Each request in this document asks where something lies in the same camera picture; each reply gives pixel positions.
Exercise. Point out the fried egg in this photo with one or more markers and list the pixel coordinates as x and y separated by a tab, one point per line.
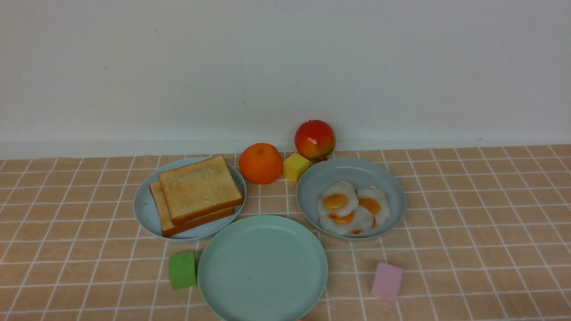
340	199
356	223
376	202

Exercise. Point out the toast slice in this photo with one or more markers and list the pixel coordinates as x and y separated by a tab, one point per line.
170	229
200	188

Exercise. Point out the yellow cube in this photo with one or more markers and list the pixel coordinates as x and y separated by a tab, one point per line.
295	166

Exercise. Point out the orange fruit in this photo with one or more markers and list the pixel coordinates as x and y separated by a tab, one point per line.
261	164

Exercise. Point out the red apple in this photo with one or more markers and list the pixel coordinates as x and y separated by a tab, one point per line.
315	140

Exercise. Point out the grey-blue plate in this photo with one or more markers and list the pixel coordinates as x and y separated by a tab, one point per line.
360	173

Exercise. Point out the green plate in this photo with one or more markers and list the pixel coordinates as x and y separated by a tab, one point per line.
262	268

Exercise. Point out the light blue plate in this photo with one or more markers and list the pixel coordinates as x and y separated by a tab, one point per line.
147	214

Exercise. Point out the green cube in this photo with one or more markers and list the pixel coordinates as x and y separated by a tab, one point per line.
182	271

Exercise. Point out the pink cube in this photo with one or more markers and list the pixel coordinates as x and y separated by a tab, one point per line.
387	282

